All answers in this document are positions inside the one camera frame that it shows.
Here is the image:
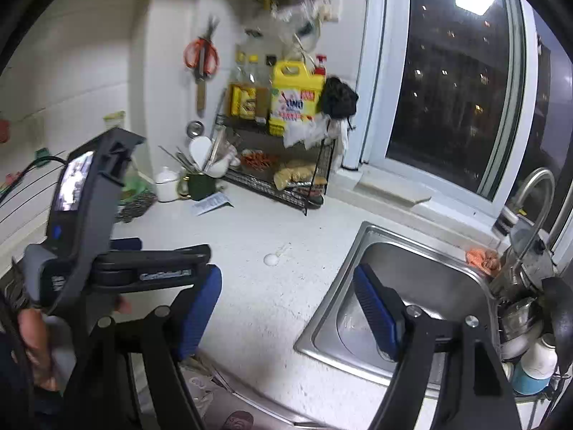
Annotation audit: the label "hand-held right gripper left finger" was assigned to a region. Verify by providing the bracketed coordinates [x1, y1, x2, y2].
[63, 265, 223, 430]

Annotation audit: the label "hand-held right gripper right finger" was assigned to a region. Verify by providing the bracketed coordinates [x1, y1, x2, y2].
[353, 263, 523, 430]

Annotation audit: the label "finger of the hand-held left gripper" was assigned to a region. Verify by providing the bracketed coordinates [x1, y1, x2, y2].
[92, 244, 212, 288]
[110, 237, 143, 252]

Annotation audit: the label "person's left hand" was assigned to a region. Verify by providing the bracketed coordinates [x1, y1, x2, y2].
[17, 308, 60, 392]

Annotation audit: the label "dark scouring pad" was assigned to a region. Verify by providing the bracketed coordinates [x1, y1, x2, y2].
[115, 190, 157, 224]

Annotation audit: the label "green cloth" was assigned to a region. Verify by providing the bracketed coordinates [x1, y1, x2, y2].
[121, 175, 153, 198]

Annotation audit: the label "stainless steel sink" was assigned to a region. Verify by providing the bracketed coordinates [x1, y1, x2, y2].
[294, 221, 504, 397]

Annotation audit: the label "white lidded enamel cup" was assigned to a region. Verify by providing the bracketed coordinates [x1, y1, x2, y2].
[154, 167, 182, 202]

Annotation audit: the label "clear plastic bag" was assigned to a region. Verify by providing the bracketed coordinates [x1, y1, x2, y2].
[179, 358, 234, 418]

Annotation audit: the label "flat paper packet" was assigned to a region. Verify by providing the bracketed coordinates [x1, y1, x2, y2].
[192, 194, 234, 216]

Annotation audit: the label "white plastic spoon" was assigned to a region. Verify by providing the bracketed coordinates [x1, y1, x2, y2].
[264, 244, 290, 267]

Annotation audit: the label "dark green mug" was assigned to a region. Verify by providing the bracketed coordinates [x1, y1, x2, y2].
[180, 172, 218, 201]

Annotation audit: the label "bundle of chopsticks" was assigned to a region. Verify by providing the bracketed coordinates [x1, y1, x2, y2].
[159, 145, 194, 175]

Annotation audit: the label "dark shoe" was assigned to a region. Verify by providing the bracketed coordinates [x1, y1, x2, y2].
[222, 410, 255, 430]

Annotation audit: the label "white bowl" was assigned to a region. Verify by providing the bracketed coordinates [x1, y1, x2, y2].
[206, 157, 230, 178]

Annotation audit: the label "white ladle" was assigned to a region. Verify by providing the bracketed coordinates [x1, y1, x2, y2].
[188, 135, 214, 173]

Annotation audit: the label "orange cloth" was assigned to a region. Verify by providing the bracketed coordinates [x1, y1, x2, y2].
[466, 247, 502, 276]

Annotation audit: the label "stacked metal bowls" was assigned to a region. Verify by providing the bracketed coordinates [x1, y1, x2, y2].
[497, 298, 540, 345]

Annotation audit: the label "white plate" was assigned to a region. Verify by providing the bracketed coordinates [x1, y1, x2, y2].
[500, 322, 543, 360]

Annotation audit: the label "bowl of red chillies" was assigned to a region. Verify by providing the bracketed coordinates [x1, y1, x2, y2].
[239, 150, 279, 172]

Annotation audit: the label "bag of yellow food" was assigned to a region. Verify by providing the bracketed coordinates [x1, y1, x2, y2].
[273, 161, 319, 191]

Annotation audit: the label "light blue cup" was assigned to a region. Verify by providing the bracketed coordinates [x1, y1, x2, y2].
[510, 363, 551, 396]

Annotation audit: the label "white ceramic bottle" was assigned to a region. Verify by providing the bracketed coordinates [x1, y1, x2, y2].
[521, 334, 559, 381]

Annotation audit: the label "black frying pan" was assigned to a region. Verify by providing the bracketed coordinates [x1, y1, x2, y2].
[541, 277, 573, 364]

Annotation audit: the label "curved steel faucet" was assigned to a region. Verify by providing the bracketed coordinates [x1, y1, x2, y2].
[490, 168, 556, 296]

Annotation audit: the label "white plastic bag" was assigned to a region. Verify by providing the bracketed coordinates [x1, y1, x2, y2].
[283, 114, 342, 149]

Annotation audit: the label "slim cooking oil bottle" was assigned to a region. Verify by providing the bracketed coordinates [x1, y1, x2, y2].
[230, 51, 250, 119]

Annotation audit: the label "wide cooking oil bottle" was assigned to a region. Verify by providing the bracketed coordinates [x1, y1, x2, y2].
[244, 55, 270, 123]

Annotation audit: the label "black cloth bag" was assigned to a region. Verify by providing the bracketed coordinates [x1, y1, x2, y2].
[320, 76, 360, 119]

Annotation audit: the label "yellow detergent jug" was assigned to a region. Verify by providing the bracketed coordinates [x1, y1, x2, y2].
[269, 60, 327, 137]

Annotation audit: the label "white framed window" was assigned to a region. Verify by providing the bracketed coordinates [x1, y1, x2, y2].
[358, 0, 573, 216]

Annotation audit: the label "black cable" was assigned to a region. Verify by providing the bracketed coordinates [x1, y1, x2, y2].
[0, 155, 69, 207]

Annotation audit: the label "black wire rack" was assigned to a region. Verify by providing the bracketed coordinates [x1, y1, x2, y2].
[215, 114, 337, 216]

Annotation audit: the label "wooden-handled knife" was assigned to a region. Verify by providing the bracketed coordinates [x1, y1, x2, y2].
[195, 49, 211, 117]

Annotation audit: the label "orange-handled scissors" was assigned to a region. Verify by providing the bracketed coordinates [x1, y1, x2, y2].
[183, 15, 221, 77]

